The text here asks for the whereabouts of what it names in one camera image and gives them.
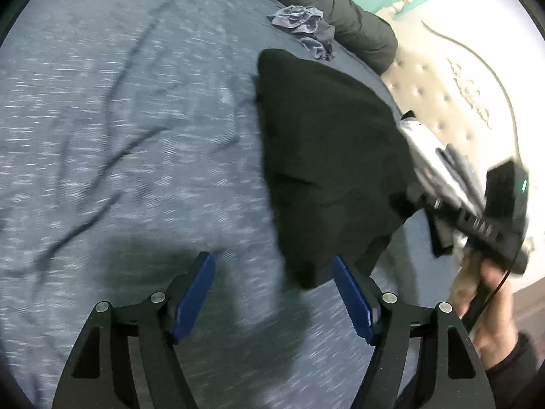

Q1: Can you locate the crumpled grey blue garment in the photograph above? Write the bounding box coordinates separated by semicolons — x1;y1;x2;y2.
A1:
268;5;335;61

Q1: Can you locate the white folded garment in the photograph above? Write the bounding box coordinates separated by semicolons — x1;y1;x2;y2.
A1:
397;111;479;215

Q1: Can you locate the dark grey rolled duvet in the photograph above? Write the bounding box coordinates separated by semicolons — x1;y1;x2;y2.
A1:
277;0;398;75

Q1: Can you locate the blue grey bed sheet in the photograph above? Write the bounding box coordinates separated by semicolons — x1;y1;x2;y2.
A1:
0;0;469;409

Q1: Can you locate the person's right hand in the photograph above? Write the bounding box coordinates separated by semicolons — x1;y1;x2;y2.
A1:
450;249;518;370

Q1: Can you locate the beige tufted headboard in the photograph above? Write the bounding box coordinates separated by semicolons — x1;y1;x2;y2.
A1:
377;0;544;297

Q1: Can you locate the grey folded garment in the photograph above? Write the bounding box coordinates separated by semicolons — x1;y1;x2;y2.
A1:
436;144;485;214

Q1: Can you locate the black jacket sleeve forearm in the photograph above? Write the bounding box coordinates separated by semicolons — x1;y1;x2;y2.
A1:
486;332;545;409

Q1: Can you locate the black garment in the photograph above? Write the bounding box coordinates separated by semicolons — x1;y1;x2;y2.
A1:
256;49;447;289

